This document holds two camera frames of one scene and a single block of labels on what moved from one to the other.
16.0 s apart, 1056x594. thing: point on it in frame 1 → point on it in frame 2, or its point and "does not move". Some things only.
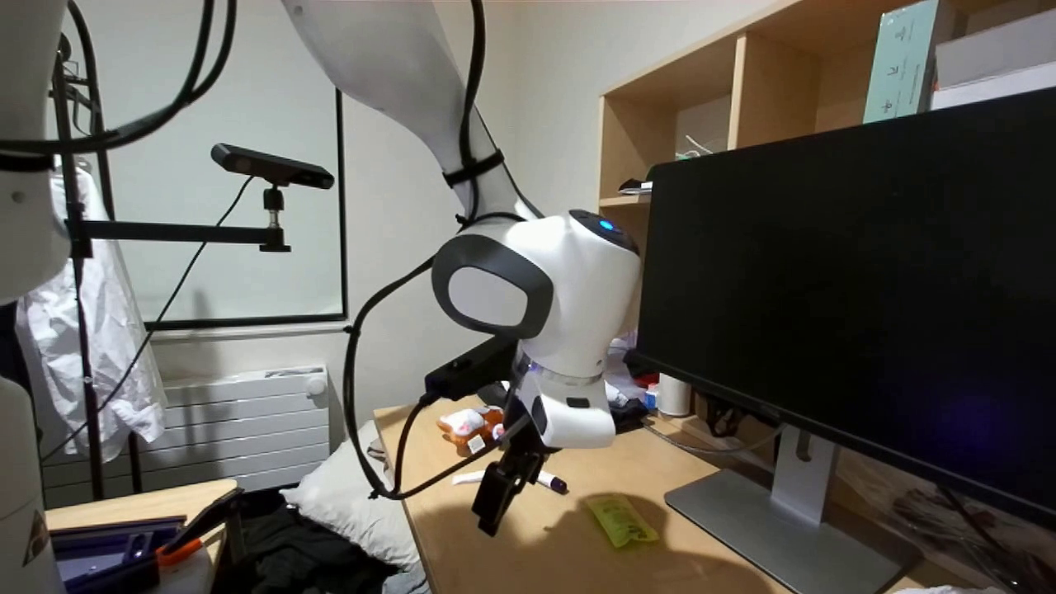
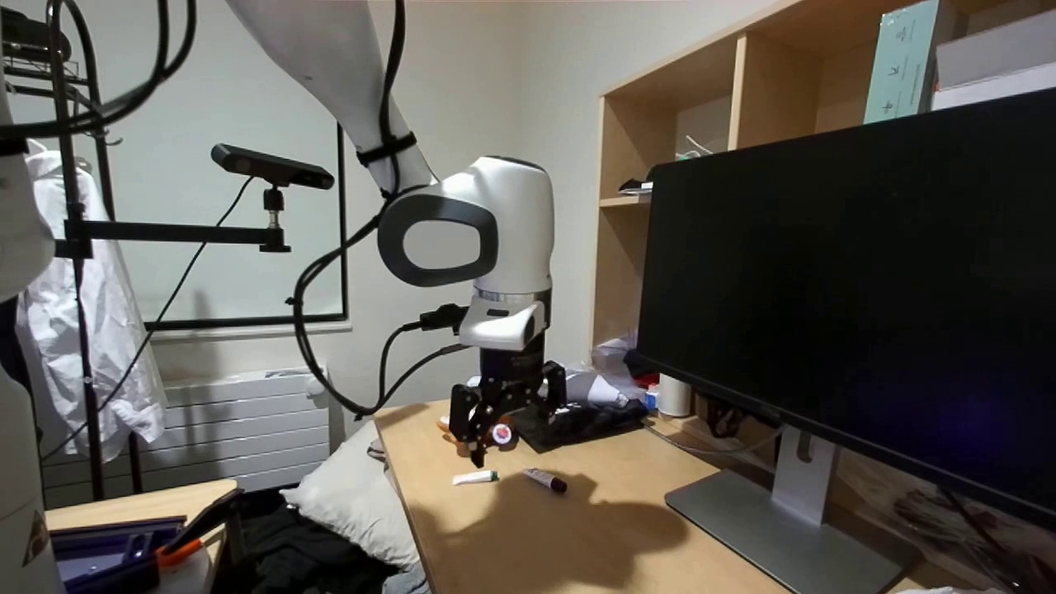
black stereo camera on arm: (269, 171) does not move
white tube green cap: (471, 477) does not move
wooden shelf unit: (790, 75) does not move
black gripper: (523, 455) → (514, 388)
